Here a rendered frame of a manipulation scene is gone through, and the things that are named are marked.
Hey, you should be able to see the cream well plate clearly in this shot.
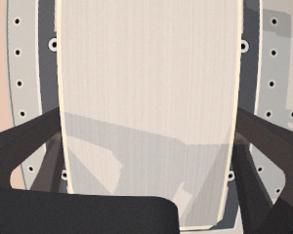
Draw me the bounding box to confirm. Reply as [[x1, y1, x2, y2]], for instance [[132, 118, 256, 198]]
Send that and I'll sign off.
[[57, 0, 241, 230]]

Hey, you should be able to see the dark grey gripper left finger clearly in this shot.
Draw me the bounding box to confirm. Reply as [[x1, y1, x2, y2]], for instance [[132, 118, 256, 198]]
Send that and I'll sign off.
[[0, 107, 64, 193]]

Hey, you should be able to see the grey flat base plate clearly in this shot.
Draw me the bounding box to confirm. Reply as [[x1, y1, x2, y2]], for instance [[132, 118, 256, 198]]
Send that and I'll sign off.
[[4, 0, 293, 234]]

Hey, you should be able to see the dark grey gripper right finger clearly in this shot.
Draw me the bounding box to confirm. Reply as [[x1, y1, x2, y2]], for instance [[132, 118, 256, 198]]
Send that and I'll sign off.
[[231, 107, 293, 234]]

